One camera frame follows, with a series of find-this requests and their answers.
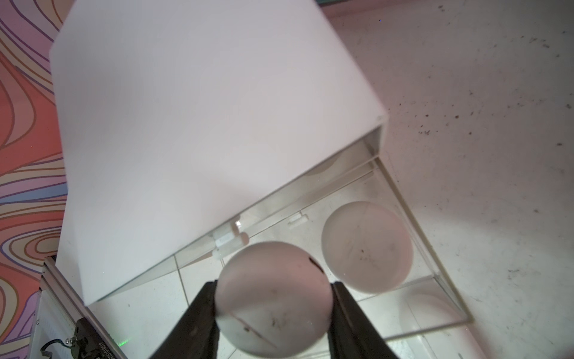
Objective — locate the white round earphone case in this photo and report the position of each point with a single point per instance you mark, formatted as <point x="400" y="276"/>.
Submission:
<point x="367" y="247"/>
<point x="273" y="300"/>

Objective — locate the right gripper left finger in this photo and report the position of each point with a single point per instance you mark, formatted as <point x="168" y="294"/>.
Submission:
<point x="196" y="335"/>

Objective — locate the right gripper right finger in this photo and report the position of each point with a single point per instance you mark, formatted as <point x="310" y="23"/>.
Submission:
<point x="351" y="334"/>

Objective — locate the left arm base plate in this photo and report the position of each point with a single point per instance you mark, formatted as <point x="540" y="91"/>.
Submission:
<point x="86" y="343"/>

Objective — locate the white three-drawer box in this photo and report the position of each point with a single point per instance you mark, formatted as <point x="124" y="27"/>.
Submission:
<point x="193" y="129"/>

